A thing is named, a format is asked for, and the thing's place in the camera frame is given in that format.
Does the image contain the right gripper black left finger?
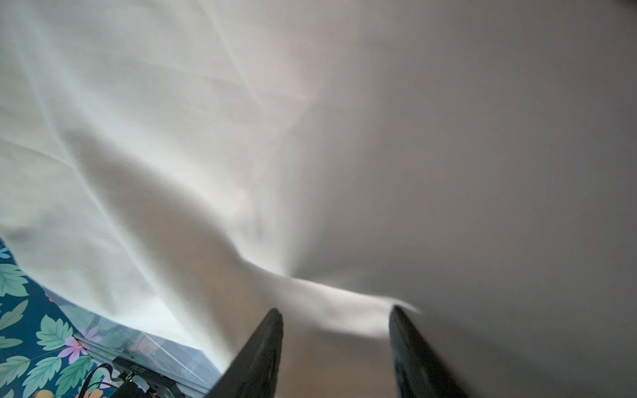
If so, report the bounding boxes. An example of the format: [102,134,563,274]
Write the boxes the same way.
[205,308,284,398]

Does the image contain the beige shorts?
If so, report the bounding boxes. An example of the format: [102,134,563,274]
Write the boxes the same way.
[1,1,636,397]

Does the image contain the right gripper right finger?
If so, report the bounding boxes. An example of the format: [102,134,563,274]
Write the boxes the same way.
[388,306,468,398]

